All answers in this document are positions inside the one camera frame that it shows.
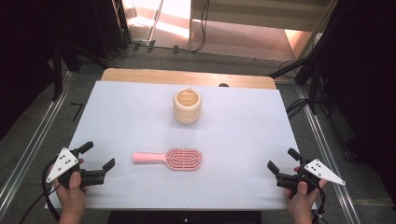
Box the wooden table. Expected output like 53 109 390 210
101 68 277 91

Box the black table base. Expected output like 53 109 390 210
106 210 263 224

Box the person's right hand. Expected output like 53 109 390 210
286 166 328 218

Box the beige ribbed cup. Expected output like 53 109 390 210
172 88 203 125

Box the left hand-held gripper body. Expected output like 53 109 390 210
46 147 106 189

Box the pink hairbrush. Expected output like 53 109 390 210
133 147 204 172

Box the metal floor rail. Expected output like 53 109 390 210
0 71 75 214
295 85 362 224

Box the white board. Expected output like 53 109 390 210
45 80 317 210

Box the person's left hand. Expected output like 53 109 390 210
53 158 90 218

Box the hanging black cable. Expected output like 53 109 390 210
189 0 210 53

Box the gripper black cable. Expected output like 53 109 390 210
311 186 327 224
41 159 64 223

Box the thin black cable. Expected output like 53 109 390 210
18 183 62 224

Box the coiled black floor cable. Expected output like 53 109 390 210
285 98 312 119

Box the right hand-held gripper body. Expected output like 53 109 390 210
275 158 347 195

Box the silver metal ladder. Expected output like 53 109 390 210
145 0 165 44

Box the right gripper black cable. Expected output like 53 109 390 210
311 186 327 224

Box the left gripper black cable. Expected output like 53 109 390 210
41 159 64 223

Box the black metal stand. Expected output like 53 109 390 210
49 38 110 101
268 0 340 116

